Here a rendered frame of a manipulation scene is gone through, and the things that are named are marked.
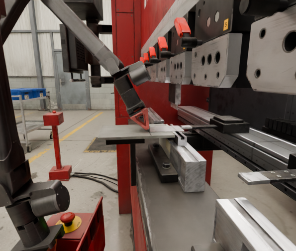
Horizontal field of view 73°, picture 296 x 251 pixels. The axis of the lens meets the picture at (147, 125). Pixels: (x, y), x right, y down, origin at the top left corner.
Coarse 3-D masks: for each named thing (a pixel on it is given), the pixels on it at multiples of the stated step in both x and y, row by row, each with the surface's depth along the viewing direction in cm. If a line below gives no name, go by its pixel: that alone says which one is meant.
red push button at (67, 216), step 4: (68, 212) 58; (72, 212) 59; (64, 216) 57; (68, 216) 57; (72, 216) 57; (60, 220) 56; (64, 220) 55; (68, 220) 56; (72, 220) 56; (64, 224) 57; (68, 224) 57
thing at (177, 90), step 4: (172, 84) 74; (176, 84) 69; (180, 84) 70; (172, 88) 74; (176, 88) 70; (180, 88) 70; (172, 92) 74; (176, 92) 70; (180, 92) 70; (172, 96) 74; (176, 96) 70; (180, 96) 70; (172, 100) 74; (176, 100) 71; (180, 100) 71; (172, 104) 78; (176, 104) 71; (176, 108) 73
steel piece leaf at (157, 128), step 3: (150, 126) 80; (153, 126) 80; (156, 126) 80; (159, 126) 80; (162, 126) 80; (165, 126) 80; (168, 126) 80; (171, 126) 80; (150, 129) 75; (153, 129) 75; (156, 129) 75; (159, 129) 75; (162, 129) 75; (165, 129) 75; (168, 129) 75; (171, 129) 75; (174, 129) 75
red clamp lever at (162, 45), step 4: (160, 40) 60; (164, 40) 60; (160, 44) 59; (164, 44) 59; (160, 48) 58; (164, 48) 58; (160, 52) 57; (164, 52) 56; (168, 52) 56; (160, 56) 57; (164, 56) 57; (168, 56) 57; (172, 56) 57
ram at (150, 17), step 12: (144, 0) 122; (156, 0) 84; (168, 0) 64; (192, 0) 43; (144, 12) 123; (156, 12) 84; (180, 12) 52; (144, 24) 125; (156, 24) 85; (168, 24) 65; (144, 36) 127; (156, 36) 86
